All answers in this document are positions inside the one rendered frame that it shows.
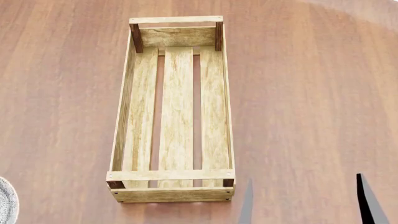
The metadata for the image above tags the light wooden slatted crate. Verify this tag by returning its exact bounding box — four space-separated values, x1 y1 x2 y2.
105 15 237 204

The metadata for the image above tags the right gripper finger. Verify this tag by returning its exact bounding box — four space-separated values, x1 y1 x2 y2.
237 177 255 224
356 172 391 224

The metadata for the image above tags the grey speckled bowl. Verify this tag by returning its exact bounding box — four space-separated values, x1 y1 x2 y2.
0 175 20 224

